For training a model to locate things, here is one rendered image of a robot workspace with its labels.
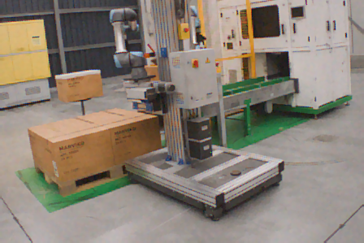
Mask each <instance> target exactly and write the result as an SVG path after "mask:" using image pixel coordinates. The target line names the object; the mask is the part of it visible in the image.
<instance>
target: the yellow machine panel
mask: <svg viewBox="0 0 364 243"><path fill-rule="evenodd" d="M48 77H51V74H50V65H49V58H48V54H47V48H46V35H45V28H44V21H43V20H26V21H21V22H8V23H0V111H3V110H9V109H11V108H17V107H21V106H29V105H32V104H38V103H41V102H49V101H50V90H49V83H48Z"/></svg>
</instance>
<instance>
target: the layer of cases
mask: <svg viewBox="0 0 364 243"><path fill-rule="evenodd" d="M27 130H28V137H29V141H30V146H31V151H32V156H33V160H34V161H35V163H37V164H38V165H40V166H41V167H42V168H44V170H46V171H47V172H49V173H50V175H52V176H53V177H54V178H55V179H57V180H58V181H59V182H60V183H62V182H65V181H67V180H71V179H75V178H79V177H81V176H85V175H88V174H90V173H94V172H96V171H101V170H102V169H103V170H105V169H107V168H108V167H113V166H117V165H119V164H122V163H124V161H126V160H129V159H131V158H136V157H138V156H142V155H144V154H149V153H151V152H153V151H157V150H160V149H161V148H162V139H161V134H160V129H159V118H158V116H157V115H150V114H144V113H140V112H136V111H127V110H124V109H117V108H115V109H109V110H106V111H99V112H96V113H93V114H89V115H81V116H78V117H75V118H70V119H63V120H60V121H58V122H52V123H49V124H43V125H37V126H35V127H30V128H27Z"/></svg>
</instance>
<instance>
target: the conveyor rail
mask: <svg viewBox="0 0 364 243"><path fill-rule="evenodd" d="M270 92H274V97H270ZM290 93H295V88H294V80H286V81H285V82H281V83H276V84H274V85H268V86H265V87H261V88H257V89H251V90H249V91H246V92H241V93H237V94H233V95H229V96H226V97H223V107H224V113H227V112H229V111H234V110H236V109H241V108H243V107H245V106H247V105H246V104H245V105H244V100H245V99H251V103H250V105H253V104H257V103H260V102H265V101H267V100H269V99H273V98H277V97H281V96H283V95H285V94H290ZM200 111H201V112H202V111H203V115H204V118H210V117H214V116H216V115H217V105H216V102H215V103H212V104H207V105H205V106H200Z"/></svg>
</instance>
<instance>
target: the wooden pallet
mask: <svg viewBox="0 0 364 243"><path fill-rule="evenodd" d="M33 163H34V167H35V170H36V173H37V174H39V173H42V172H44V173H45V181H46V182H47V183H48V184H54V183H57V184H58V187H59V191H60V194H61V195H62V196H63V197H65V196H67V195H72V194H73V193H77V192H80V191H82V190H86V189H89V188H92V187H94V186H98V185H100V184H104V183H107V182H109V181H112V180H115V179H118V178H120V177H124V176H127V175H128V174H127V171H123V170H122V166H123V165H125V164H124V163H122V164H119V165H117V166H113V167H108V168H107V169H105V170H103V169H102V170H101V171H96V172H94V173H90V174H88V175H85V176H81V177H79V178H75V179H71V180H67V181H65V182H62V183H60V182H59V181H58V180H57V179H55V178H54V177H53V176H52V175H50V173H49V172H47V171H46V170H44V168H42V167H41V166H40V165H38V164H37V163H35V161H34V160H33ZM103 171H106V174H107V176H106V177H105V178H101V179H99V180H95V181H91V182H89V183H86V184H82V185H80V186H76V180H80V179H82V178H85V177H87V176H92V175H96V174H98V173H101V172H103Z"/></svg>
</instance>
